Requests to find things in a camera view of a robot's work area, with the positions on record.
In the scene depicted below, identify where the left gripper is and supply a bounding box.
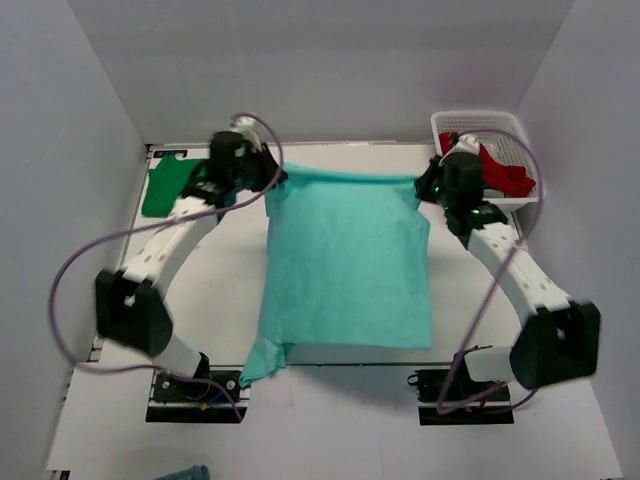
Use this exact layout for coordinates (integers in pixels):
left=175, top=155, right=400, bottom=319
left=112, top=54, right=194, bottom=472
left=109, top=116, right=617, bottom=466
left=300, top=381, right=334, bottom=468
left=231, top=142, right=288, bottom=193

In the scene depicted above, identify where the teal t-shirt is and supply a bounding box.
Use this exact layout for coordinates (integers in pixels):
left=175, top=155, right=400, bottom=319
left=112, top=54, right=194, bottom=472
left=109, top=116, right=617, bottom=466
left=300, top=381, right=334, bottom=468
left=239, top=164, right=433, bottom=387

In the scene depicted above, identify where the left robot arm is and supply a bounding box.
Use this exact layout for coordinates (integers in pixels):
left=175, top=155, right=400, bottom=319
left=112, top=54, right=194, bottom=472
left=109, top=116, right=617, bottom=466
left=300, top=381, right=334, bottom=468
left=94, top=126, right=286, bottom=399

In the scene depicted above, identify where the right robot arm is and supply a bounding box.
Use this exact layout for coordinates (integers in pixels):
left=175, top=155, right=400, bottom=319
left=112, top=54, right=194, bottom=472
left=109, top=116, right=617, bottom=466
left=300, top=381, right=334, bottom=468
left=415, top=152, right=601, bottom=399

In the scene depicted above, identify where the folded green t-shirt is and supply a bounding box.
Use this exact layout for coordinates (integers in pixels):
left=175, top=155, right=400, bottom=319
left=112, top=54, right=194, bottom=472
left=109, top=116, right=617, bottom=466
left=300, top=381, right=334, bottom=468
left=141, top=155, right=202, bottom=218

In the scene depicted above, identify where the blue label sticker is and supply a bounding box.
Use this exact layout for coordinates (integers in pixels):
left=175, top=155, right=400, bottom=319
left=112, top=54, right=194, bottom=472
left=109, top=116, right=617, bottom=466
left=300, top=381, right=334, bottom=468
left=153, top=149, right=188, bottom=158

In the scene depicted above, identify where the red t-shirt in basket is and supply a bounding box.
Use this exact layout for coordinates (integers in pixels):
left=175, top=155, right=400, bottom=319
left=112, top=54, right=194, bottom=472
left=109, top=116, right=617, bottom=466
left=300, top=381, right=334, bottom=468
left=438, top=131, right=536, bottom=198

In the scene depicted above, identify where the white plastic basket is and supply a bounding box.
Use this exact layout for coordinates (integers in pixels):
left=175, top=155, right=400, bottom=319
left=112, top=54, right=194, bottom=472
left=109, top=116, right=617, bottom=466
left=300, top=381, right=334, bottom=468
left=431, top=110, right=540, bottom=213

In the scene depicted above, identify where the dark teal cloth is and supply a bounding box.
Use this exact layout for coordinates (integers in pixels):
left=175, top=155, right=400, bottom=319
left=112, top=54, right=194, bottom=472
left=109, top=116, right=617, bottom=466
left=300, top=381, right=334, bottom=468
left=156, top=465, right=211, bottom=480

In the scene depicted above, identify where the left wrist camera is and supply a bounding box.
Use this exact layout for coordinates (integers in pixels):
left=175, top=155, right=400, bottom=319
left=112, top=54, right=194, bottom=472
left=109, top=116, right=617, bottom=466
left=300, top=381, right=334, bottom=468
left=230, top=115, right=262, bottom=151

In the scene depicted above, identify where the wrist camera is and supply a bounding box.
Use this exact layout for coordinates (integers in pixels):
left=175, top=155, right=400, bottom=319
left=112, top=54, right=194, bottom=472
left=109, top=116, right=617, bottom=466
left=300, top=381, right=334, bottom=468
left=230, top=115, right=262, bottom=151
left=438, top=132, right=481, bottom=166

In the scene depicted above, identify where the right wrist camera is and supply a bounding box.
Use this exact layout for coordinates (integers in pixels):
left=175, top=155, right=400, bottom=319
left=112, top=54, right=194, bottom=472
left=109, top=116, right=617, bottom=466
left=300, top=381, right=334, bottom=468
left=438, top=132, right=481, bottom=166

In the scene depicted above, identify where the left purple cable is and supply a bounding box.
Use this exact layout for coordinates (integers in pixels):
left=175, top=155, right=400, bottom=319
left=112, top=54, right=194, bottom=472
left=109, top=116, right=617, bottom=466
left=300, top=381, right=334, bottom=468
left=48, top=112, right=287, bottom=421

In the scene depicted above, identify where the purple cable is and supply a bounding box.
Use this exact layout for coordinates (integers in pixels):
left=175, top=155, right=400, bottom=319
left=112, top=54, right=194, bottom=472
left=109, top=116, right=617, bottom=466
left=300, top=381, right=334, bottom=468
left=48, top=112, right=287, bottom=421
left=435, top=127, right=549, bottom=416

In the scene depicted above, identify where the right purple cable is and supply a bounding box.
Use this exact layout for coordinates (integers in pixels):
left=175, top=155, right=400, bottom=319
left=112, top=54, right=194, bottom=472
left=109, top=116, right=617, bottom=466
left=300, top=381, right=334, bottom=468
left=435, top=127, right=549, bottom=416

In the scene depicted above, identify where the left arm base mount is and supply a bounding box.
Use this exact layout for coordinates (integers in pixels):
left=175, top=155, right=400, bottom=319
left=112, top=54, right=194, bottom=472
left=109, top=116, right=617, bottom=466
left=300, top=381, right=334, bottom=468
left=145, top=367, right=251, bottom=424

